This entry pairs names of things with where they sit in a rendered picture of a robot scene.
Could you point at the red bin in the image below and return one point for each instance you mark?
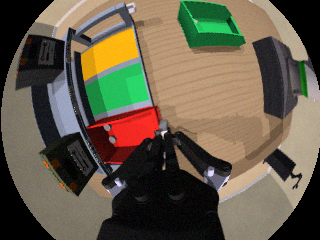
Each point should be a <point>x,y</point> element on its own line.
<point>130,129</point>

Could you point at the green bin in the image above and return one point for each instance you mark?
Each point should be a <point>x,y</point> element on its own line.
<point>212,18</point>

